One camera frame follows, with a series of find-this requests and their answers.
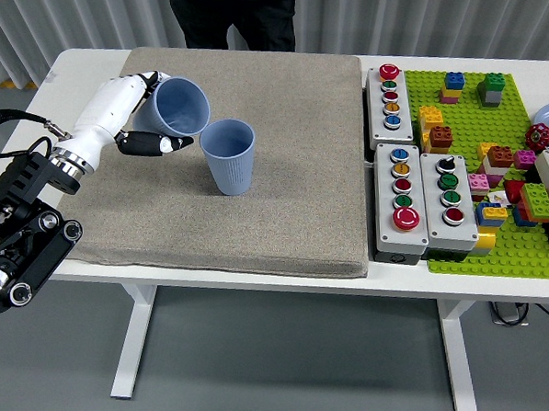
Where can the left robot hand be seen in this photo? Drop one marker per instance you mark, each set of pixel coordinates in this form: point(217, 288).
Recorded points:
point(104, 113)

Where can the blue ribbed cup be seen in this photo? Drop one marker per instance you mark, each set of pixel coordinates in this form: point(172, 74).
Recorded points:
point(182, 104)
point(229, 171)

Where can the white curtain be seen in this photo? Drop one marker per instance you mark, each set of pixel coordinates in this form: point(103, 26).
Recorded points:
point(62, 23)

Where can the yellow floor tape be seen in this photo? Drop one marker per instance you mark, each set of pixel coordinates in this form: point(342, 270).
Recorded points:
point(1, 84)

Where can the person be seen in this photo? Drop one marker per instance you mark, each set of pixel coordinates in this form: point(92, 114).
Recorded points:
point(246, 18)

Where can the grey-brown mat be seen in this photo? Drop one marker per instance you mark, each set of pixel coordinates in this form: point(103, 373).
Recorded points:
point(256, 215)

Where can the white table leg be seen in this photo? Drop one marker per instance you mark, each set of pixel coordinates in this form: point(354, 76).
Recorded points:
point(460, 366)
point(132, 342)

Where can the grey five-button control box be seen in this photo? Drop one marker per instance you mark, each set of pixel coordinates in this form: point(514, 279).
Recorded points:
point(404, 134)
point(386, 236)

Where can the large yellow toy brick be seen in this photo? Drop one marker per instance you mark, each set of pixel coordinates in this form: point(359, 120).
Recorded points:
point(431, 118)

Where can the brown toy brick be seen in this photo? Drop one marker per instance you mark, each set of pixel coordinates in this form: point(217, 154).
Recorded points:
point(441, 139)
point(500, 157)

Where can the pink toy brick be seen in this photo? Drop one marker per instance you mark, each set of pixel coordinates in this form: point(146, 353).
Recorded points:
point(447, 100)
point(478, 183)

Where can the blue toy brick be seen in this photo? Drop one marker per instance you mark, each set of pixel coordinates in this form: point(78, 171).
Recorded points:
point(454, 82)

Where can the grey four-button control box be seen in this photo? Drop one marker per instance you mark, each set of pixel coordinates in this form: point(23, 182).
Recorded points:
point(442, 236)

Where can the green brick baseplate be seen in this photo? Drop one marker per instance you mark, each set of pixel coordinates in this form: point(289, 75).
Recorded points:
point(468, 121)

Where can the grey toy brick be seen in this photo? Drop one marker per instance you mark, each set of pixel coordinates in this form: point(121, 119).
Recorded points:
point(492, 98)

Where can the green toy brick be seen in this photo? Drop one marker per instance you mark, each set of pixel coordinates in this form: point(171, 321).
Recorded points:
point(494, 83)

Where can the white and pink brick stack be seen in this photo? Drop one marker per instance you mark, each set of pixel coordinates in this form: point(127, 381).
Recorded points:
point(494, 173)

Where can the blue and yellow brick stack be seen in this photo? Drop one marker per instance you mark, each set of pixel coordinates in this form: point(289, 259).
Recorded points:
point(487, 215)

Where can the clear yellow toy brick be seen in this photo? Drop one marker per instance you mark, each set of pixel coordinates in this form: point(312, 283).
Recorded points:
point(486, 240)

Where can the red toy brick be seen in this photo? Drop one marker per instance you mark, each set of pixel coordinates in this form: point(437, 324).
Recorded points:
point(513, 190)

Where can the magenta toy brick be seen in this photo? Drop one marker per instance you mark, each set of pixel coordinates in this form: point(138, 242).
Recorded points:
point(524, 160)

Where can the green topped brick stack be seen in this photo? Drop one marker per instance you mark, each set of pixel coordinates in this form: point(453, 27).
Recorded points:
point(536, 201)

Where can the blue plate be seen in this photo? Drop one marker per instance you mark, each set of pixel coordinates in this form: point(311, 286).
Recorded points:
point(546, 113)

